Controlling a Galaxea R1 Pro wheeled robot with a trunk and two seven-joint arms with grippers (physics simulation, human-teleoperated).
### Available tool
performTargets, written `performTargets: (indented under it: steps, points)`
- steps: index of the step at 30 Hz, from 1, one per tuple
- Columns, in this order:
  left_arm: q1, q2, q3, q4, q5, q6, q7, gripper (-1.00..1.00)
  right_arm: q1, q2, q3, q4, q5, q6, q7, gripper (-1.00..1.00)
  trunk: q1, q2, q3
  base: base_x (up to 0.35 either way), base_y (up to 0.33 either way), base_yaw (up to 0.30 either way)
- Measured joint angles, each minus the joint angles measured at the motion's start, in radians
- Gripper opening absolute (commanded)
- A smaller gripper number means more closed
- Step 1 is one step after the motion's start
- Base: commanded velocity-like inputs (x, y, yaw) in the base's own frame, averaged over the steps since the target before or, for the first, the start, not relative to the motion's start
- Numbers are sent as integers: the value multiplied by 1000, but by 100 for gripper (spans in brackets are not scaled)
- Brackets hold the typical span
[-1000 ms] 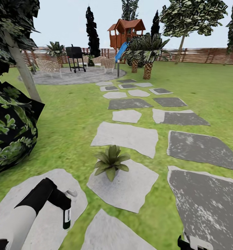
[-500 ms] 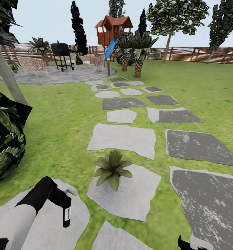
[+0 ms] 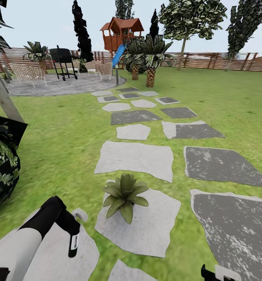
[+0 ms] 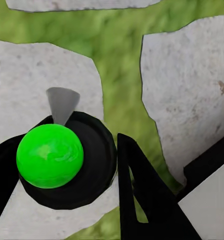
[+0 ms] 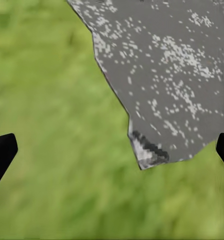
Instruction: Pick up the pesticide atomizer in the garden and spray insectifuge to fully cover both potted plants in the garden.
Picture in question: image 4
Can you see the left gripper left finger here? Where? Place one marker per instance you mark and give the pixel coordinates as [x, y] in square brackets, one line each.
[9, 172]

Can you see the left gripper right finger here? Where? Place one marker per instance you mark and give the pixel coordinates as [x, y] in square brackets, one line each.
[166, 220]

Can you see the insectifuge atomizer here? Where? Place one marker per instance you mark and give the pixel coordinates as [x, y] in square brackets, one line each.
[68, 159]

